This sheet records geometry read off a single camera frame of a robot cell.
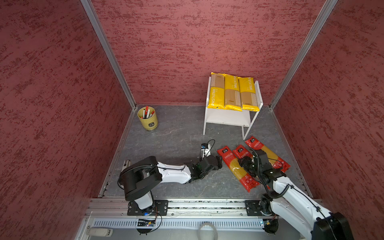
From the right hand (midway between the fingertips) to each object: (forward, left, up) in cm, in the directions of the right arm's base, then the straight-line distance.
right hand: (238, 165), depth 86 cm
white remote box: (-29, +69, +2) cm, 75 cm away
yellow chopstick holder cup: (+34, +58, +9) cm, 68 cm away
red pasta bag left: (-9, -4, 0) cm, 10 cm away
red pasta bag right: (+2, -24, -2) cm, 24 cm away
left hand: (+2, +13, +3) cm, 13 cm away
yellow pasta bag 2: (+25, -4, +32) cm, 41 cm away
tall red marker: (+37, +59, +11) cm, 70 cm away
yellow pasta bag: (+30, +13, +32) cm, 46 cm away
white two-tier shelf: (+26, +2, +13) cm, 29 cm away
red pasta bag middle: (+9, -4, 0) cm, 10 cm away
